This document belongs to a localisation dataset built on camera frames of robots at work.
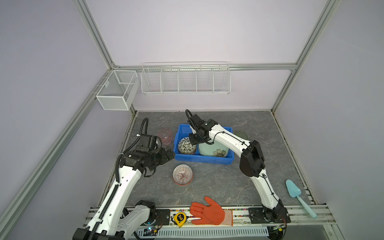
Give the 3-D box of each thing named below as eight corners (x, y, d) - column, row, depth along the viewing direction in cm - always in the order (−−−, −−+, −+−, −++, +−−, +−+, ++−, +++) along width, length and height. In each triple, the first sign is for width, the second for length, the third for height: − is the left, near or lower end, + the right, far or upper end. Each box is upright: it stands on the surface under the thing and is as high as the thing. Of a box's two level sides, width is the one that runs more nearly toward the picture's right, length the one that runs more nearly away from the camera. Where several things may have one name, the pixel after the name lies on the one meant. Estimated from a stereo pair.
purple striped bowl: (173, 185, 86) (171, 181, 81) (175, 168, 92) (173, 164, 87) (192, 185, 86) (192, 181, 81) (192, 168, 92) (192, 164, 87)
